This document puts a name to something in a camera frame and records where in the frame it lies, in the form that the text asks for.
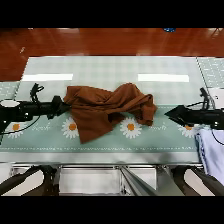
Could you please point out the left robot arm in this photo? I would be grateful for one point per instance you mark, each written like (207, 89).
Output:
(20, 112)

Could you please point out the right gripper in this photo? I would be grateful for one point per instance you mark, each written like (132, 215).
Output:
(188, 116)

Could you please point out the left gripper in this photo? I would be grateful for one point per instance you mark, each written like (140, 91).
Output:
(57, 106)

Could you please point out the light blue garment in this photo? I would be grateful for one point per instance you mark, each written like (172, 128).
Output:
(213, 156)

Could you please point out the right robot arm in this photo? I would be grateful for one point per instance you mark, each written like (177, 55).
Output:
(213, 118)

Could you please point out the silver frame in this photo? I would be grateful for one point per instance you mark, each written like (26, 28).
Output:
(140, 180)

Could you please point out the brown T-shirt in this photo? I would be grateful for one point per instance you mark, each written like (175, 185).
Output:
(96, 113)

